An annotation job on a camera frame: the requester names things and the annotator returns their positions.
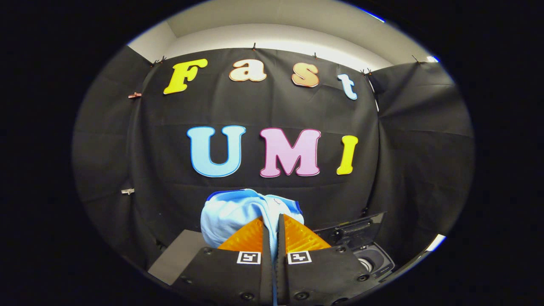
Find light blue polo shirt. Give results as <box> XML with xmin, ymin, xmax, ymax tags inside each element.
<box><xmin>200</xmin><ymin>189</ymin><xmax>305</xmax><ymax>306</ymax></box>

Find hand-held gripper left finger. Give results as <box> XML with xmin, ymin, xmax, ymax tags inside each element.
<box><xmin>170</xmin><ymin>216</ymin><xmax>277</xmax><ymax>306</ymax></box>

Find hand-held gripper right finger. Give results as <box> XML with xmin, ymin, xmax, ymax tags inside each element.
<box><xmin>276</xmin><ymin>214</ymin><xmax>381</xmax><ymax>306</ymax></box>

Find dark transparent washing machine lid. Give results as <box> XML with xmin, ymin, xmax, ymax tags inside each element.
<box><xmin>314</xmin><ymin>212</ymin><xmax>385</xmax><ymax>251</ymax></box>

